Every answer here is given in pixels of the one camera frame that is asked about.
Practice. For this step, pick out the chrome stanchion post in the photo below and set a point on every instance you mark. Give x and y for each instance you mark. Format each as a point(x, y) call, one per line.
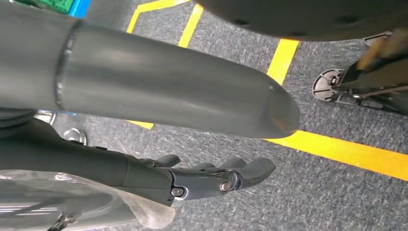
point(76, 136)

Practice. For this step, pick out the black robot torso shell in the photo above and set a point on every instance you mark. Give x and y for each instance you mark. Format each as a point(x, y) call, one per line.
point(302, 16)

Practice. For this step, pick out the translucent plastic guard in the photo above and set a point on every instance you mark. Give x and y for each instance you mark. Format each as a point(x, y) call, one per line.
point(79, 210)

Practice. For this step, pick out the green plastic crate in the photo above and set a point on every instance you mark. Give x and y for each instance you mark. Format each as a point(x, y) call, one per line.
point(54, 4)

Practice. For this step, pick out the blue metal shelf rack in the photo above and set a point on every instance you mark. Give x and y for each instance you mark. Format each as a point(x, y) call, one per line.
point(81, 8)

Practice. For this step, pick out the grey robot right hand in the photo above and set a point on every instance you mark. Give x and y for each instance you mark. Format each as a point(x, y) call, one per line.
point(159, 83)

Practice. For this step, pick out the grey robot foot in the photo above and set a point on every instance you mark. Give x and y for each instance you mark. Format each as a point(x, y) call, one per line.
point(376, 39)
point(323, 86)

